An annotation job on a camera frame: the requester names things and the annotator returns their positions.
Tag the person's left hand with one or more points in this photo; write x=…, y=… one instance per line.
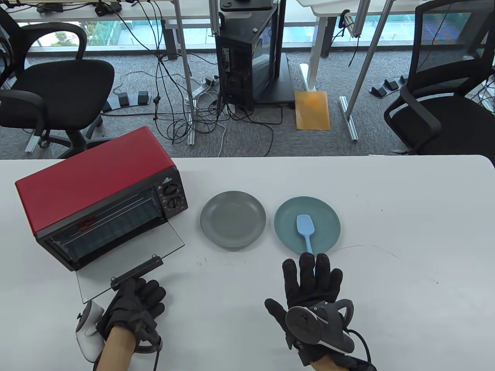
x=131, y=305

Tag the person's right hand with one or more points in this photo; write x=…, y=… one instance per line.
x=309, y=282

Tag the blue dessert spatula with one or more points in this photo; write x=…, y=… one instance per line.
x=305, y=226

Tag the red toaster oven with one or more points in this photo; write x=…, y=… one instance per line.
x=96, y=170

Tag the person's left forearm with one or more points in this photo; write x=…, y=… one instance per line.
x=116, y=351

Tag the person's right forearm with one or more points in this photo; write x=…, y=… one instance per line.
x=325, y=365

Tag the black wrist band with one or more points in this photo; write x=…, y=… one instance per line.
x=361, y=365
x=149, y=344

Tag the white and grey controller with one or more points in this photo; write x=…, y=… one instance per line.
x=309, y=324
x=87, y=328

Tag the teal plate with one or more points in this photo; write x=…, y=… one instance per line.
x=326, y=222

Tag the grey plate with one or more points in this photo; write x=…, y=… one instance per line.
x=233, y=219

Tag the yellow envelope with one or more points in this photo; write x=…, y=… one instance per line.
x=312, y=110

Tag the aluminium foot bar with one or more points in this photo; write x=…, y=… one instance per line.
x=31, y=143

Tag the grey double foot pedal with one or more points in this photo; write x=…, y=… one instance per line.
x=133, y=101
x=386, y=87

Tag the black mesh office chair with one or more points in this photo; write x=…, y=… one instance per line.
x=437, y=116

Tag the white power strip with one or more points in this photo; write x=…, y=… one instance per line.
x=197, y=92

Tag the black computer case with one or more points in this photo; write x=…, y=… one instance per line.
x=247, y=58

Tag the white desk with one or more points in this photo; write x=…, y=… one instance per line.
x=77, y=16
x=317, y=46

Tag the black power adapter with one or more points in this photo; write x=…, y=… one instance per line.
x=108, y=8

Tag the aluminium frame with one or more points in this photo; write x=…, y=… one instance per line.
x=363, y=65
x=185, y=69

